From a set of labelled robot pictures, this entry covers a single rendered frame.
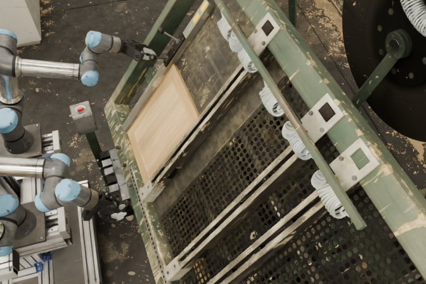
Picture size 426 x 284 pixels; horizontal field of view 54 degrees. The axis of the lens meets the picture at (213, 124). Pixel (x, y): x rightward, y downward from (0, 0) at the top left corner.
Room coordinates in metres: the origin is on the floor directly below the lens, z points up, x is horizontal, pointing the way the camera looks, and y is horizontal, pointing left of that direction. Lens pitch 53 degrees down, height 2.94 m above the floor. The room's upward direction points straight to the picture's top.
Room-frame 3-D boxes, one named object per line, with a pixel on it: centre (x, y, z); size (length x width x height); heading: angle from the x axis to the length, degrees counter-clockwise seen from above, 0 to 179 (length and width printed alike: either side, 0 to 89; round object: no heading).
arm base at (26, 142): (1.29, 1.06, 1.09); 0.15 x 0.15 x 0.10
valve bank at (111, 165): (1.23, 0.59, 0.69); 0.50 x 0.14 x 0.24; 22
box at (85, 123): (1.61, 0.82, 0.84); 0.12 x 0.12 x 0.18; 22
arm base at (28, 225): (0.81, 0.92, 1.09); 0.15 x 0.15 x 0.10
